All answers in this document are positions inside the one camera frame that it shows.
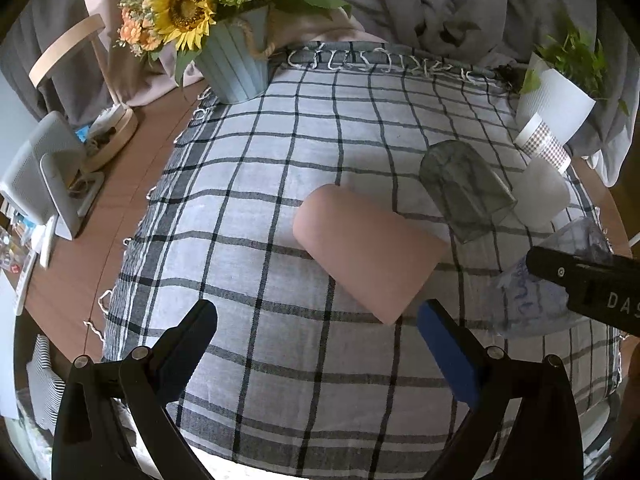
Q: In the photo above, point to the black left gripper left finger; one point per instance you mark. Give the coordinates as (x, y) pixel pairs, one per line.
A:
(89, 442)

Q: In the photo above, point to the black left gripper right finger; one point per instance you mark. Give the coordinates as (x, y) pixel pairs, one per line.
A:
(545, 441)

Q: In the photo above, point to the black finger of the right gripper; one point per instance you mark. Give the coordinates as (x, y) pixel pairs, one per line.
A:
(606, 292)

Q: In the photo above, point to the clear bluish plastic cup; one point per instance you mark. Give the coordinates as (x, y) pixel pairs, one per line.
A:
(517, 304)

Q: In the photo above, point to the white frosted cup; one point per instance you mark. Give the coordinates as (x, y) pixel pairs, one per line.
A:
(541, 194)

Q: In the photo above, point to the dark grey glass cup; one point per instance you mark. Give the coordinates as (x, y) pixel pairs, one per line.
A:
(466, 191)

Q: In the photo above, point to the white patterned paper cup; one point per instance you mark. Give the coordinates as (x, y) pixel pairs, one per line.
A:
(537, 141)

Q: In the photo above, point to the pink plastic cup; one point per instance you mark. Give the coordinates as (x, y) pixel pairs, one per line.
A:
(381, 259)

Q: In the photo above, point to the grey star cushion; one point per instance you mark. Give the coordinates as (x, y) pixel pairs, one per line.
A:
(46, 388)

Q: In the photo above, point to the white plant pot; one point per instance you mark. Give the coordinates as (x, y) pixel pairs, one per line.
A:
(562, 105)

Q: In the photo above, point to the checkered grey tablecloth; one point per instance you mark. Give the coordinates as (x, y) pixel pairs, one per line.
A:
(299, 378)

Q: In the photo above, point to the green potted plant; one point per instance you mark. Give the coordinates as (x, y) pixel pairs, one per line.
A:
(573, 56)

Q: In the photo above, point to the white mini projector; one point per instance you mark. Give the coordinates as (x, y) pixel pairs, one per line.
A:
(46, 179)

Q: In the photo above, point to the grey curtain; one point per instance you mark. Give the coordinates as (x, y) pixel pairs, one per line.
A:
(485, 32)

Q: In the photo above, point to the white wooden desk lamp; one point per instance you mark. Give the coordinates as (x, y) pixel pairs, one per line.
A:
(77, 60)

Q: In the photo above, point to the light blue ribbed vase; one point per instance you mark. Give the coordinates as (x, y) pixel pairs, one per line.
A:
(231, 60)

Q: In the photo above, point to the sunflower bouquet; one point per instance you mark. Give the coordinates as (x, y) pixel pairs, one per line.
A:
(149, 25)

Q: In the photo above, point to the pink curtain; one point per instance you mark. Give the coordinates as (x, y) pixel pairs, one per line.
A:
(140, 81)

